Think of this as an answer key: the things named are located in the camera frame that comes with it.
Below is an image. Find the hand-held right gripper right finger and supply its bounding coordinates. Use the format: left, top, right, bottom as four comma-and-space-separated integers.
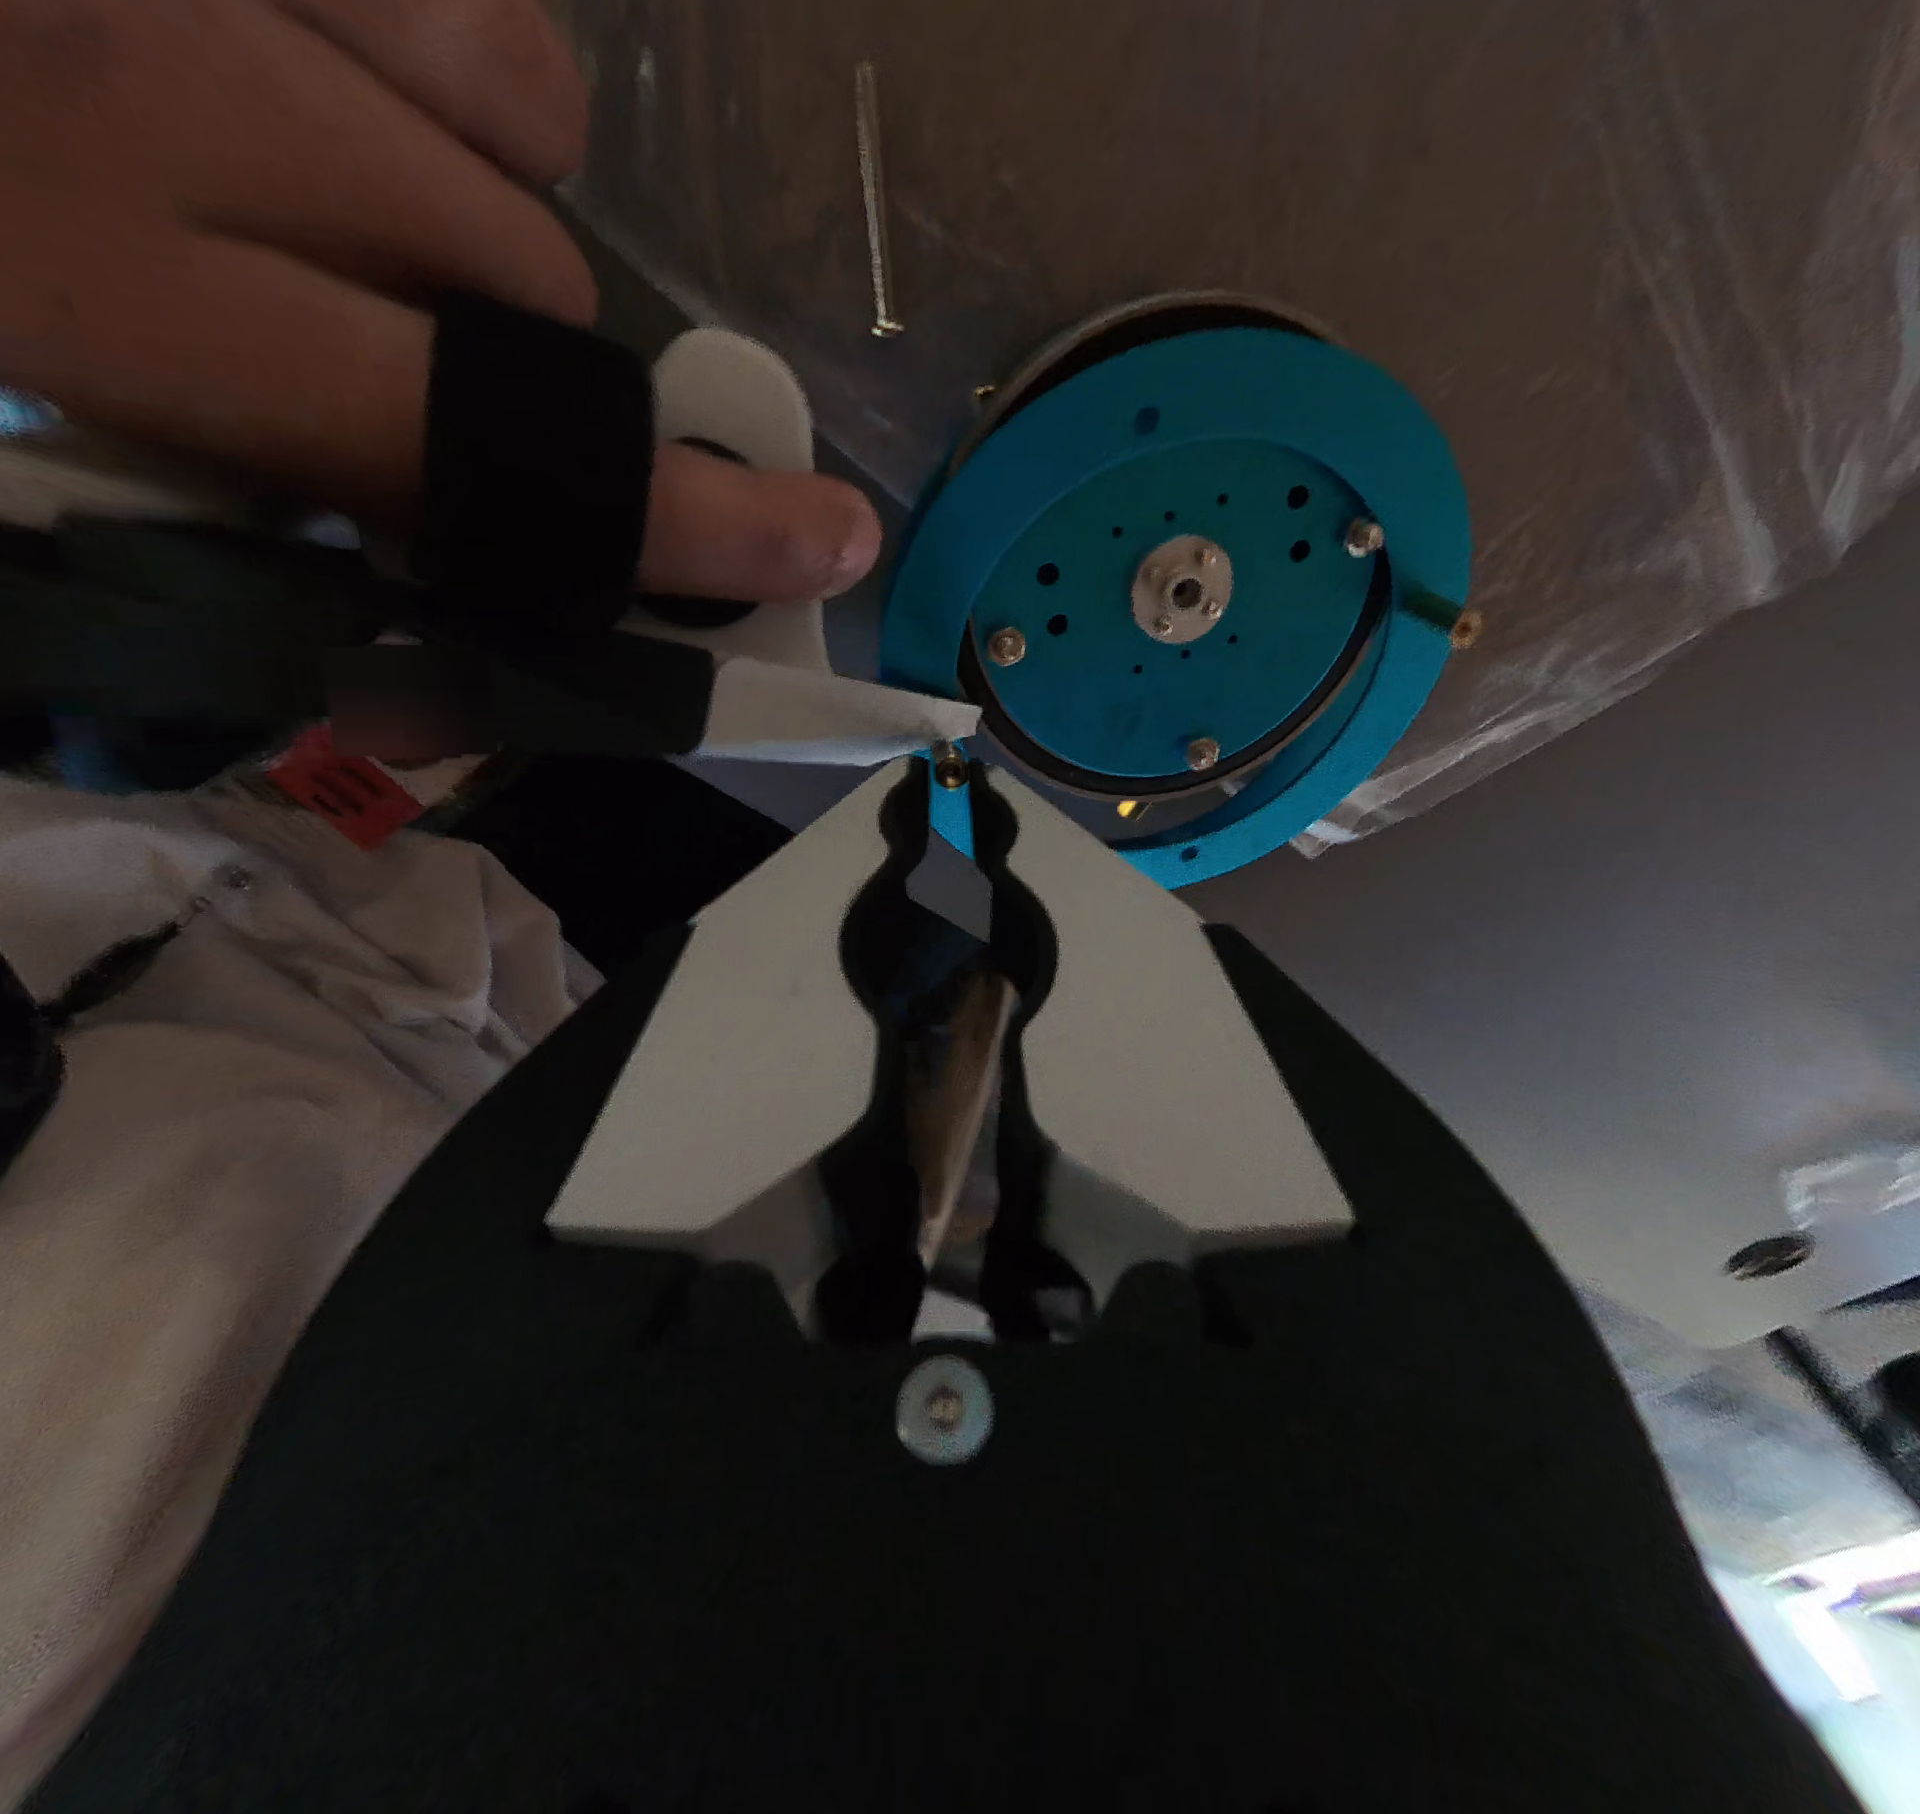
965, 757, 1357, 1340

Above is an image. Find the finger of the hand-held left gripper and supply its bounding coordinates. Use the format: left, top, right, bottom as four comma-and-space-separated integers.
675, 657, 985, 771

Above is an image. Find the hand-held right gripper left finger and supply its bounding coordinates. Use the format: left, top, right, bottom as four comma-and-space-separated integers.
543, 760, 942, 1337

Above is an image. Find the blue round metal turntable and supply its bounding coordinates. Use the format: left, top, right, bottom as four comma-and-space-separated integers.
876, 291, 1476, 891

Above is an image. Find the grey desk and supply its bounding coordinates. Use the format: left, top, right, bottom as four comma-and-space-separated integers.
555, 494, 1920, 1358

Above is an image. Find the person's left hand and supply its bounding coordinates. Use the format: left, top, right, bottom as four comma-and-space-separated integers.
0, 0, 889, 602

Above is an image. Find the red id badge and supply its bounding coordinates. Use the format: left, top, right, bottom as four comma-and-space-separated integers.
270, 726, 426, 852

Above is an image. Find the long steel screw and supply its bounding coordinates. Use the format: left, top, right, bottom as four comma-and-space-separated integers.
852, 58, 913, 340

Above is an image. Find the person's beige shirt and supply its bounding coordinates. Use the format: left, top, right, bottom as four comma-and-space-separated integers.
0, 771, 603, 1765

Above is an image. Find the clear plastic bag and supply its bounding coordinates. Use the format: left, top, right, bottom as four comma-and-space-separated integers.
540, 0, 1920, 860

